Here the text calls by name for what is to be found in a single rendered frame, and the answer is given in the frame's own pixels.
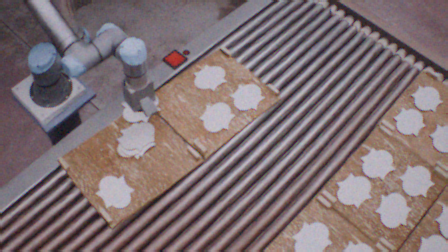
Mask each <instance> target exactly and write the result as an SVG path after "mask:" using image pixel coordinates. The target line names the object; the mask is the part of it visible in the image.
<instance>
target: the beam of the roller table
mask: <svg viewBox="0 0 448 252"><path fill-rule="evenodd" d="M276 1H278V0H248V1H246V2H245V3H244V4H243V5H242V6H239V7H238V8H237V9H235V10H234V11H233V12H231V13H230V14H228V15H227V16H226V17H224V18H223V19H222V20H220V21H219V22H217V23H216V24H215V25H213V26H212V27H211V28H208V29H207V30H205V32H204V33H202V34H201V35H200V36H198V37H197V38H194V39H193V40H192V41H190V42H189V43H188V44H186V45H185V47H183V48H182V49H181V50H179V51H178V52H181V53H182V54H183V52H184V51H185V50H187V51H189V52H190V53H189V55H185V57H187V58H188V61H187V62H186V63H185V64H184V65H183V66H181V67H180V68H179V69H176V70H174V69H172V68H170V67H169V66H168V65H166V64H165V63H164V62H162V63H161V64H159V65H158V66H157V67H156V68H155V69H154V70H152V71H151V72H149V76H150V77H151V78H152V79H153V81H154V93H155V92H156V91H158V90H159V89H160V88H162V87H163V86H165V85H166V84H168V83H169V82H170V81H171V80H173V79H174V78H175V77H177V76H178V75H179V74H181V73H182V72H183V71H184V70H185V69H187V68H189V67H190V66H191V65H192V64H194V63H195V62H196V61H198V60H199V59H200V58H201V57H203V56H204V55H205V54H207V53H209V51H211V50H212V49H213V48H215V47H216V46H217V45H218V44H220V43H221V42H222V41H223V42H224V41H225V40H226V39H227V38H228V37H229V36H230V35H232V34H233V33H234V32H235V33H236V32H237V31H238V30H239V29H240V28H241V27H242V26H244V25H246V24H247V23H249V22H250V20H252V19H253V18H255V17H257V16H258V15H259V14H260V13H261V12H263V11H265V10H266V9H267V8H268V7H269V6H271V5H273V4H274V2H276ZM125 102H126V101H125V100H124V96H123V93H121V94H120V95H119V96H117V97H116V98H115V99H113V100H112V102H110V103H108V104H106V105H105V106H104V107H102V108H101V109H100V110H98V112H97V113H95V114H94V115H93V116H91V117H90V118H89V119H87V120H86V122H84V123H83V124H82V125H80V126H78V127H76V129H75V130H73V131H72V132H71V133H69V134H68V136H66V137H65V138H64V139H62V140H61V141H59V142H58V143H57V144H55V145H54V147H52V148H51V149H50V150H48V151H47V153H46V152H45V153H44V154H43V155H41V157H40V158H38V159H37V160H36V161H35V162H33V163H31V165H30V166H28V167H27V168H26V169H25V170H23V171H21V173H20V174H18V175H17V176H16V177H14V178H13V179H12V180H11V181H9V182H8V184H7V183H6V184H5V185H4V186H3V187H2V188H1V189H0V217H1V216H2V215H3V214H5V213H6V212H7V211H8V210H9V209H12V208H13V206H14V205H16V204H17V203H19V202H20V201H21V200H22V199H23V198H25V197H26V196H27V195H28V194H30V192H32V191H34V190H35V188H37V187H38V186H39V185H41V184H42V183H43V182H45V180H46V179H47V178H50V177H51V176H52V175H53V174H54V173H55V172H57V170H58V169H61V168H62V167H61V165H60V164H59V163H58V161H57V160H58V157H60V156H64V155H66V154H67V153H69V151H71V150H72V149H74V148H75V147H77V145H79V144H82V143H83V142H85V141H86V140H87V139H88V138H90V137H91V136H93V135H94V134H96V133H97V132H98V131H100V130H101V129H103V128H104V127H107V126H109V125H110V124H111V123H112V122H114V121H115V120H117V119H118V118H120V117H121V116H123V115H124V114H123V113H124V110H125V107H123V106H122V105H121V104H122V103H125Z"/></svg>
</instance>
